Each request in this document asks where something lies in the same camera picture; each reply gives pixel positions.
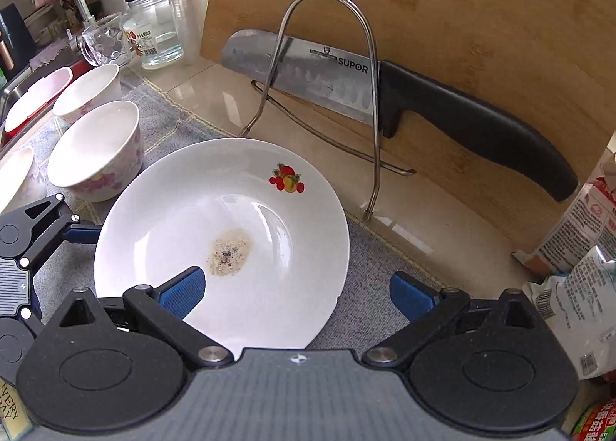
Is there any white plate fruit print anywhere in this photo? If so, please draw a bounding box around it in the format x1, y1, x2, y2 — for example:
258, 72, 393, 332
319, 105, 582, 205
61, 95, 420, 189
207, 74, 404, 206
94, 137, 350, 361

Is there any white bowl pink floral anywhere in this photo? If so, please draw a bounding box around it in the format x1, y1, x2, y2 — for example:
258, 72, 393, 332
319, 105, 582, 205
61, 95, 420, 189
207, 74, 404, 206
47, 101, 144, 202
52, 64, 122, 124
0, 147, 35, 215

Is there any white orange paper packet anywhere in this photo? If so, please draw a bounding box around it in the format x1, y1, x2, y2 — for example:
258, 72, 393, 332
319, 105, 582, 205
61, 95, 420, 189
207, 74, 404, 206
512, 149, 616, 278

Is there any metal wire rack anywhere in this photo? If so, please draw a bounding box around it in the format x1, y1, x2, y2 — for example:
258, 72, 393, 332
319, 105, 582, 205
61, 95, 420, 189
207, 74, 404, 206
242, 0, 417, 223

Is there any steel sink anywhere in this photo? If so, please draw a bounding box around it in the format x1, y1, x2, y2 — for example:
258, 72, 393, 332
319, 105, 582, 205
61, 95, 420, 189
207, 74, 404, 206
0, 53, 92, 148

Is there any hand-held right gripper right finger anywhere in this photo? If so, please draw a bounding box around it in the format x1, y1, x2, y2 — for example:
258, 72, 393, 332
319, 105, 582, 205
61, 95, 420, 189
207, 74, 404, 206
362, 270, 549, 372

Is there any glass jar green lid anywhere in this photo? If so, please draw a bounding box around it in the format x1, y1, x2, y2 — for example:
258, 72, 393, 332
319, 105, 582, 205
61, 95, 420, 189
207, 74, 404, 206
122, 0, 186, 69

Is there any grey teal checked cloth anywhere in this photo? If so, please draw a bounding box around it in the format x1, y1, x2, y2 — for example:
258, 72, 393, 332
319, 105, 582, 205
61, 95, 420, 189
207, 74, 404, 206
0, 75, 482, 361

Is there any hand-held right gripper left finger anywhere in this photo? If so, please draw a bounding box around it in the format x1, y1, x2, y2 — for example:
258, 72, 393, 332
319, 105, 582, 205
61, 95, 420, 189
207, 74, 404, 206
48, 266, 235, 373

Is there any black handled kitchen knife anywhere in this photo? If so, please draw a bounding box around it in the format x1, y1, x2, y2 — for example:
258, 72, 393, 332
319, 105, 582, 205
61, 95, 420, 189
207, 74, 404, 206
221, 29, 579, 203

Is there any clear glass mug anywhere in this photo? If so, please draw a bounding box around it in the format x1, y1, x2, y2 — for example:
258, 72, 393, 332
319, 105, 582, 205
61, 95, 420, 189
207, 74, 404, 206
79, 12, 134, 69

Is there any beige printed card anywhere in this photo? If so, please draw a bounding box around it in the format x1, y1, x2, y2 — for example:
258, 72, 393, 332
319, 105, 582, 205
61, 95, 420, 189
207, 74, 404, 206
0, 376, 35, 441

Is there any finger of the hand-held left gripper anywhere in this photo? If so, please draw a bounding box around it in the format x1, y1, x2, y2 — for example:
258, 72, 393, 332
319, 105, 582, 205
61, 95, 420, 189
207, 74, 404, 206
0, 194, 103, 269
22, 307, 61, 343

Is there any bamboo cutting board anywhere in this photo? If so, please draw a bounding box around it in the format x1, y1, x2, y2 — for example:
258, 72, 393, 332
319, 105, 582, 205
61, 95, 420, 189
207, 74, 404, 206
199, 0, 616, 278

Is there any green lidded sauce jar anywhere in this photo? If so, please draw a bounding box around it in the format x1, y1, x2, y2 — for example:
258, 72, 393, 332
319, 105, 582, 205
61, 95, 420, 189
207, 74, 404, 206
570, 397, 616, 441

